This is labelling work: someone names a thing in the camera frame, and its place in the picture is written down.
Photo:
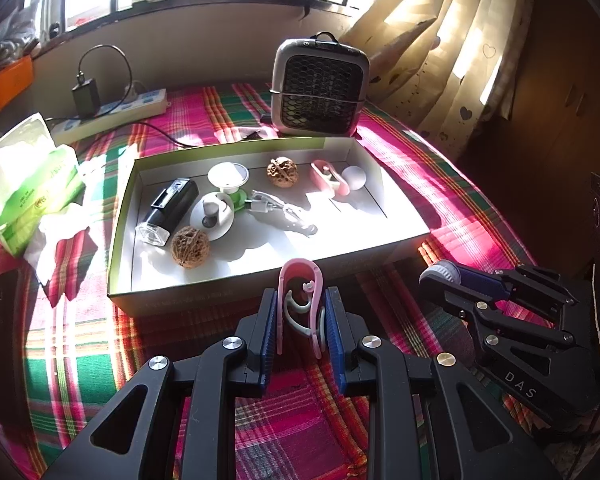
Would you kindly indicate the green white suction spool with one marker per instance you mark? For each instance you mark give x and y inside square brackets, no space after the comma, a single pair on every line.
[227,175]

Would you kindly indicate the white round ball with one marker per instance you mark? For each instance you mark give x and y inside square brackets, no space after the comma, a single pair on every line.
[354,177]

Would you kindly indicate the orange box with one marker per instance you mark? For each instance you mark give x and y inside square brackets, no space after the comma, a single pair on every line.
[5,85]

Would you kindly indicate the white power strip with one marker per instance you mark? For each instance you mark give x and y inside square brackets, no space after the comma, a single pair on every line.
[130,110]

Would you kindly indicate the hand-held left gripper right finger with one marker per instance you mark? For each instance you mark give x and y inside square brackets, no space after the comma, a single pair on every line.
[332,335]

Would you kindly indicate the pink clip white hooks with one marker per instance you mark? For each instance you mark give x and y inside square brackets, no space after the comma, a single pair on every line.
[322,172]

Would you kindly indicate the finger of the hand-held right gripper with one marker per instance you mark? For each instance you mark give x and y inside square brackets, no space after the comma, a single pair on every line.
[480,282]
[445,295]

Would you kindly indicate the green white cardboard box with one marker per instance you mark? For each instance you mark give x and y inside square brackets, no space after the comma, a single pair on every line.
[330,240]

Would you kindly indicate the black charger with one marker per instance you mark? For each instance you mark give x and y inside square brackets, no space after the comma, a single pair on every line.
[86,97]

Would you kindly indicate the plastic bags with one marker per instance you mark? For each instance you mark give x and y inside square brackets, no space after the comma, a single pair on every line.
[15,35]

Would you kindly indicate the white ribbed round device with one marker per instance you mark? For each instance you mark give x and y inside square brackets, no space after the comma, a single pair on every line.
[442,271]

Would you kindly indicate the small white grey heater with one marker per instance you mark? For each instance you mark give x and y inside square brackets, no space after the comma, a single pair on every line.
[320,85]

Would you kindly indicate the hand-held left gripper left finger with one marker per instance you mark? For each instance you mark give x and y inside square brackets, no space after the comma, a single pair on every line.
[267,330]

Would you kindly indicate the black handheld device clear tip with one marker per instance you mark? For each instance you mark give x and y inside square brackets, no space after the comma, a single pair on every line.
[172,200]

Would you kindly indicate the black long ribbed comb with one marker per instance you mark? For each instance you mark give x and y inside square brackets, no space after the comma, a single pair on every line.
[5,320]

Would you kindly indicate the brown walnut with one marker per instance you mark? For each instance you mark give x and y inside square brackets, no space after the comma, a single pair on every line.
[190,247]
[283,172]

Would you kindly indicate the pink clip grey hooks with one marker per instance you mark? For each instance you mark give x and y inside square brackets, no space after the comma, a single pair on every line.
[300,265]

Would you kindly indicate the green tissue pack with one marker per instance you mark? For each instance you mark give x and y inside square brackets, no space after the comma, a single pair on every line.
[30,200]

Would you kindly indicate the grey white panda massager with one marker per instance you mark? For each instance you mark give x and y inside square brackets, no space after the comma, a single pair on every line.
[220,220]

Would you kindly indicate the plaid tablecloth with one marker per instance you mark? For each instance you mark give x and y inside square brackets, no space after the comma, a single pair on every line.
[80,360]

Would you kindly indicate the cream heart print curtain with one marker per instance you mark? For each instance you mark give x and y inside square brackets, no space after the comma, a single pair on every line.
[455,35]

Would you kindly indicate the crumpled white tissue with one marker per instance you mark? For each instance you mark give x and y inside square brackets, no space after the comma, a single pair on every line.
[55,230]

